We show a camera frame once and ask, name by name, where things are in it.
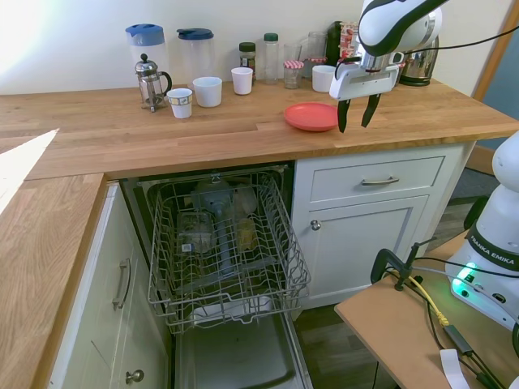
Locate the wooden door frame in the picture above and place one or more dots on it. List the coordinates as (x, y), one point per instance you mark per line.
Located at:
(492, 61)

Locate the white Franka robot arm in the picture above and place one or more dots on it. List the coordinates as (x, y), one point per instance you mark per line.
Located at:
(500, 227)

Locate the white ceramic cup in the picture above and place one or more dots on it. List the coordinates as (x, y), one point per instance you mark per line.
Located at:
(322, 79)

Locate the red printed carton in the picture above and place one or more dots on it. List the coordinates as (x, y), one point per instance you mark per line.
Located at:
(348, 40)

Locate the white cabinet drawer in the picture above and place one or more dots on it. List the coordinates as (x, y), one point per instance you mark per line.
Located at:
(417, 170)

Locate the dishwasher door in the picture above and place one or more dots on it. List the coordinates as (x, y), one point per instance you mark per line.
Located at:
(235, 356)

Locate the stainless steel kettle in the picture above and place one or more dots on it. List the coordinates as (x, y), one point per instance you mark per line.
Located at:
(419, 65)

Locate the yellowish glass item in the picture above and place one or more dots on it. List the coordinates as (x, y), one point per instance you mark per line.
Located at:
(245, 235)

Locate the coffee jar dark lid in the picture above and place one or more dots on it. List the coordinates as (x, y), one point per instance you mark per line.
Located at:
(247, 56)

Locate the round metal cabinet knob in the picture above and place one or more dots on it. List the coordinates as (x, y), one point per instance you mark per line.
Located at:
(134, 376)

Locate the wooden mounting board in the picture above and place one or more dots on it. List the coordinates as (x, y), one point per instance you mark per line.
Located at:
(389, 324)

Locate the red wrist camera mount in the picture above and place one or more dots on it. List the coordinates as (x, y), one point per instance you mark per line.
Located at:
(372, 71)

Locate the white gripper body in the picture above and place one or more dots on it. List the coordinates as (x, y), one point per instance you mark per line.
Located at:
(365, 83)

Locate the glass metal french press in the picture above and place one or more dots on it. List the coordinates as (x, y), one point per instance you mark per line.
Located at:
(150, 83)

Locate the clear pitcher light blue lid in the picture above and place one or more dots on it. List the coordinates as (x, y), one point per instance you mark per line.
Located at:
(146, 44)

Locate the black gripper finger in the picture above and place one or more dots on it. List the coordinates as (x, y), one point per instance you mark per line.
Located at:
(371, 109)
(343, 115)

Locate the round metal door knob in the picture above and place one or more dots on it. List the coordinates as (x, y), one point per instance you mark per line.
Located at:
(315, 225)

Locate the wide white cup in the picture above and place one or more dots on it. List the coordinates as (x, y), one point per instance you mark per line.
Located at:
(208, 93)

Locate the white paper strip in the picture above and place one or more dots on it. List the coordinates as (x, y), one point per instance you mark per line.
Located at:
(454, 368)

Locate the jar red checkered lid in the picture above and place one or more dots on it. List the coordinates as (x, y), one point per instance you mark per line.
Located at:
(292, 75)

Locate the white corner cabinet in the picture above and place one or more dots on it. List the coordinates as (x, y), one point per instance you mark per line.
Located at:
(101, 324)

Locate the white cabinet door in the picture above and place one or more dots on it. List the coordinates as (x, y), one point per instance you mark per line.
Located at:
(365, 259)

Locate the clear glass tumbler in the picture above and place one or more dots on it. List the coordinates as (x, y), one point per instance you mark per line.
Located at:
(292, 52)

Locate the clear pitcher dark blue lid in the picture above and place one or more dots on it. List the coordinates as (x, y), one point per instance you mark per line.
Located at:
(195, 52)

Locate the red plastic plate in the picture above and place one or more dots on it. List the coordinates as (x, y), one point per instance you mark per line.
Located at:
(310, 116)

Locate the black screw clamp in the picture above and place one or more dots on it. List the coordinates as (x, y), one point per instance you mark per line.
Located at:
(379, 263)

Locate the large clear glass jar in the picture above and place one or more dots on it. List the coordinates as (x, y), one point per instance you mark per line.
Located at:
(316, 46)

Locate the black coffee container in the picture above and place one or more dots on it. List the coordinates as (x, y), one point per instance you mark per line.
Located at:
(333, 42)

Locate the clear bottle green cap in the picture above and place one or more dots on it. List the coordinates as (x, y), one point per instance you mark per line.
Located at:
(271, 61)

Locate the patterned paper cup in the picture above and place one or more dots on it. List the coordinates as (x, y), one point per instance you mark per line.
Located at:
(180, 104)

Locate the small white cup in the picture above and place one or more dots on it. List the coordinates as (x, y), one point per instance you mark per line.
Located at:
(242, 81)

